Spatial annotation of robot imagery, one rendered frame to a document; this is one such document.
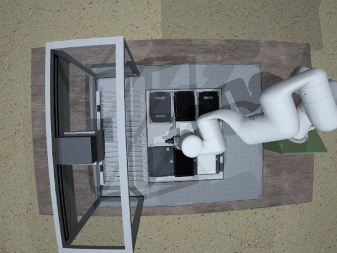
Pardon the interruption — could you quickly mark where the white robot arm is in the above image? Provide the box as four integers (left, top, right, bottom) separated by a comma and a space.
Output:
175, 66, 337, 158

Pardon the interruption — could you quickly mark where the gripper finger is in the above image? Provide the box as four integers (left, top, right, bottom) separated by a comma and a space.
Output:
165, 136, 174, 144

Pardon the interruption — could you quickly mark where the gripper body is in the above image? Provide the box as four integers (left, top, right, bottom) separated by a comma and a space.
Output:
173, 136, 180, 149

